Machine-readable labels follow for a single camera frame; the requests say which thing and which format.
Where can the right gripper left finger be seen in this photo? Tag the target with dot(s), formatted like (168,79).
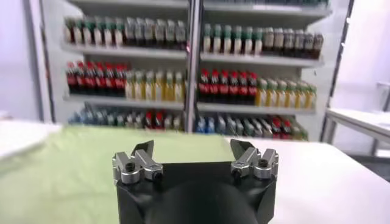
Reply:
(128,167)

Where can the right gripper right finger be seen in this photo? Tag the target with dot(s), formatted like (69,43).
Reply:
(262,165)

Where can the light green polo shirt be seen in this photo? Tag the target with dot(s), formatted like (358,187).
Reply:
(76,170)

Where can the small red cap cola bottle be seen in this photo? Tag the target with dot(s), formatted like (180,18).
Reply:
(276,128)
(159,120)
(148,120)
(285,128)

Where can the white work table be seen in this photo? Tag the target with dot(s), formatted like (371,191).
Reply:
(21,137)
(320,188)

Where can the blue water bottle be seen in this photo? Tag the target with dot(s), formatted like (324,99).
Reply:
(201,124)
(210,125)
(74,117)
(83,117)

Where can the yellow tea bottle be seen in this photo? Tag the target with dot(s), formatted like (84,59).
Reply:
(149,87)
(291,96)
(310,97)
(301,96)
(169,88)
(159,87)
(178,88)
(281,95)
(129,86)
(139,86)
(262,94)
(271,95)

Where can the white beverage shelf unit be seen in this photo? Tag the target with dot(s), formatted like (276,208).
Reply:
(259,59)
(128,51)

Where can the white side table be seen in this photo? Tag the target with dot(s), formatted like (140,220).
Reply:
(359,121)

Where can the green cap dark bottle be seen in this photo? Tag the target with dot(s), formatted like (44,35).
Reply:
(207,39)
(78,33)
(107,34)
(217,39)
(88,33)
(97,34)
(237,40)
(68,33)
(247,41)
(227,40)
(118,34)
(257,41)

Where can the beige label dark bottle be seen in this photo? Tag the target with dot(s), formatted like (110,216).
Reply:
(268,41)
(308,44)
(288,42)
(318,45)
(299,43)
(278,41)

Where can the white label dark bottle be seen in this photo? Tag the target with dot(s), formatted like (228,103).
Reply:
(149,32)
(130,32)
(139,32)
(180,34)
(170,33)
(160,33)

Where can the dark metal frame post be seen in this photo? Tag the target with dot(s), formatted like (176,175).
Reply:
(45,76)
(338,70)

